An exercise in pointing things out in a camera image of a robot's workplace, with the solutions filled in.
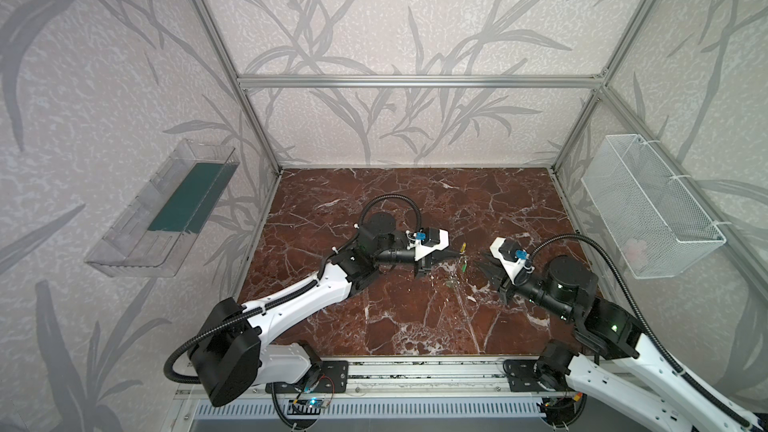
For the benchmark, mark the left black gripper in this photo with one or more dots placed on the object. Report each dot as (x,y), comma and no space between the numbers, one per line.
(420,260)

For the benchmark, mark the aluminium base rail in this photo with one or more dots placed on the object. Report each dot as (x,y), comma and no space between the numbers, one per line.
(456,375)

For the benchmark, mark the black mounting plate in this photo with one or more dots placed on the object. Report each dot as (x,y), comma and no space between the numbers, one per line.
(329,377)
(522,376)

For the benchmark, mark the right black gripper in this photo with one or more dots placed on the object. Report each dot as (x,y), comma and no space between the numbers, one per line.
(503,276)

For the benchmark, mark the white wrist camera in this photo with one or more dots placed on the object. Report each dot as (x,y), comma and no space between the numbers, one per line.
(514,260)
(427,241)

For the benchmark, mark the aluminium frame crossbar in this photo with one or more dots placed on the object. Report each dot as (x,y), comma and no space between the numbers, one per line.
(419,81)

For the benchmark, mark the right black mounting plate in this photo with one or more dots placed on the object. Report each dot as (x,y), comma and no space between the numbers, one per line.
(522,376)

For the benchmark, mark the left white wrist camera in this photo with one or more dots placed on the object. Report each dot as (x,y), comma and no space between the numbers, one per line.
(427,241)

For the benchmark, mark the slotted grey cable duct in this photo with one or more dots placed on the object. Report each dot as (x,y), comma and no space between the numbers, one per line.
(510,407)

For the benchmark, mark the clear plastic wall tray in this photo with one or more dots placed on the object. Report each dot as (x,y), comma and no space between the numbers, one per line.
(153,236)

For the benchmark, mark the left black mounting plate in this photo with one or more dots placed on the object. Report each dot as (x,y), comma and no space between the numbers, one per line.
(329,377)

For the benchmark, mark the pink object in basket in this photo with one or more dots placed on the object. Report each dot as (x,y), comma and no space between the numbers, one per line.
(635,253)

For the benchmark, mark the white wire mesh basket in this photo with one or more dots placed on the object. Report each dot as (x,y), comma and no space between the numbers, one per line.
(639,196)

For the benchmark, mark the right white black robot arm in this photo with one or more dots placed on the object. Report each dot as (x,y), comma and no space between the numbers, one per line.
(567,289)

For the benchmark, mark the green led circuit board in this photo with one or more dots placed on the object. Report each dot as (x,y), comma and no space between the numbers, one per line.
(310,406)

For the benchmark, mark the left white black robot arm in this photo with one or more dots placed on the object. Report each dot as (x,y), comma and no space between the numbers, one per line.
(235,348)

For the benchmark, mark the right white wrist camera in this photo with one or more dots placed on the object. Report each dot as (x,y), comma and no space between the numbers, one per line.
(514,260)

